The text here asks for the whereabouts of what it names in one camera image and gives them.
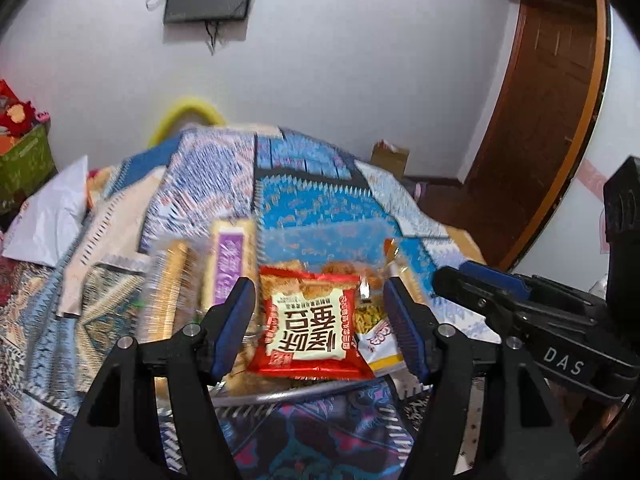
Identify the golden wafer bar pack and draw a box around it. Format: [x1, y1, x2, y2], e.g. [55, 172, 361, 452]
[138, 238, 200, 342]

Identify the purple label biscuit bar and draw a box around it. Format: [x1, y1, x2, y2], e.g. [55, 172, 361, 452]
[201, 218, 258, 311]

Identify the green storage box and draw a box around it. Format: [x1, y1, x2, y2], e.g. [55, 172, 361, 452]
[0, 125, 58, 214]

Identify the red cracker snack bag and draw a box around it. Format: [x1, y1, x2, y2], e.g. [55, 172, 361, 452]
[248, 266, 374, 382]

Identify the brown cardboard box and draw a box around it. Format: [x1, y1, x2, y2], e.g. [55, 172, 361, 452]
[370, 140, 410, 179]

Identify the white pillow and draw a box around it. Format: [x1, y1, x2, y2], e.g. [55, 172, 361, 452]
[1, 155, 88, 268]

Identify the brown wooden door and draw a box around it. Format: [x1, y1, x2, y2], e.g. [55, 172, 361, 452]
[466, 0, 608, 270]

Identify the toast slice snack pack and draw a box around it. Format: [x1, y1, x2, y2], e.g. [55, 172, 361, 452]
[222, 339, 293, 396]

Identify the red white snack packet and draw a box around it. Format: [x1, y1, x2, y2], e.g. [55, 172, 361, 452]
[357, 318, 406, 377]

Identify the yellow hoop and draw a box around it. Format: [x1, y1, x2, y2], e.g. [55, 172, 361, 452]
[146, 96, 227, 148]

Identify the red decorations pile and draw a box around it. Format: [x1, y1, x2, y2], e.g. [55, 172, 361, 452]
[0, 79, 50, 138]

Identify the yellow snack packet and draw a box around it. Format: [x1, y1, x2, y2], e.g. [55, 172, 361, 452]
[354, 295, 386, 334]

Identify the clear plastic storage box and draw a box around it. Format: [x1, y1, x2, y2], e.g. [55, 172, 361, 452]
[138, 217, 403, 404]

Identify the fried snack clear bag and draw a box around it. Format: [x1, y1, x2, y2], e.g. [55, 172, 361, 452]
[321, 260, 384, 292]

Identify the patchwork blue bed quilt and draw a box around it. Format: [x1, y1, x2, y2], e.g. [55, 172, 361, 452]
[1, 127, 497, 479]

